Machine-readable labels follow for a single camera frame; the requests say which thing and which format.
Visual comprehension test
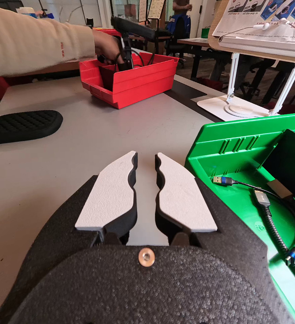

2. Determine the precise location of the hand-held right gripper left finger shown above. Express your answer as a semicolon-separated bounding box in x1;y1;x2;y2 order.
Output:
75;151;138;231

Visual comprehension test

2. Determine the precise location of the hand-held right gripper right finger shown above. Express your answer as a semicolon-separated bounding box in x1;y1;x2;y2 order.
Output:
155;152;218;233

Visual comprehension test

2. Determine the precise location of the black multi-port hub cable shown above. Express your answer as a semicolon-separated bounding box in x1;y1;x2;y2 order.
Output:
127;49;158;69

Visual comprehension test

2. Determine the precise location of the black cable with blue plug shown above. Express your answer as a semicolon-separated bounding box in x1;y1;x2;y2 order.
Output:
211;175;295;267

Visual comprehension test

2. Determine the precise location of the small red plastic bin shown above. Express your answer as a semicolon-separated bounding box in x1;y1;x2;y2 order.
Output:
79;52;180;110

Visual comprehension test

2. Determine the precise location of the green plastic bin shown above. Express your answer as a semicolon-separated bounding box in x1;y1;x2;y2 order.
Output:
184;112;295;324

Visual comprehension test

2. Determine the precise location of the dark thick braided usb cable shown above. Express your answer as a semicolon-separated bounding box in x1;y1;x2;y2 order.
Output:
266;179;295;223

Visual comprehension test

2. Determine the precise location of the person's left forearm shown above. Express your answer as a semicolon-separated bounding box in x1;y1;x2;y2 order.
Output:
0;5;96;78

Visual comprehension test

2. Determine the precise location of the person's left hand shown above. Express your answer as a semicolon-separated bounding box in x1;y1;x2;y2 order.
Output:
92;29;124;65

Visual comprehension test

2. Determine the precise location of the notice board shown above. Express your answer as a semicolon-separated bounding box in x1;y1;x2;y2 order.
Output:
147;0;166;20
138;0;148;23

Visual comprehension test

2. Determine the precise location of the blue jacket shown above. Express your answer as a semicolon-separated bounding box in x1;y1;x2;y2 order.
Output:
166;14;191;43

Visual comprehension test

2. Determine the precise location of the black divider of red bin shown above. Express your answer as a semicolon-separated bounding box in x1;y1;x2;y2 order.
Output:
98;65;115;92

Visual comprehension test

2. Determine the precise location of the black divider of green bin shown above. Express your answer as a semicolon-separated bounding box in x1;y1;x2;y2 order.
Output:
262;129;295;206

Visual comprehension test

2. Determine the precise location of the black wrist rest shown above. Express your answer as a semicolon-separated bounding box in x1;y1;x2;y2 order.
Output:
0;110;64;146

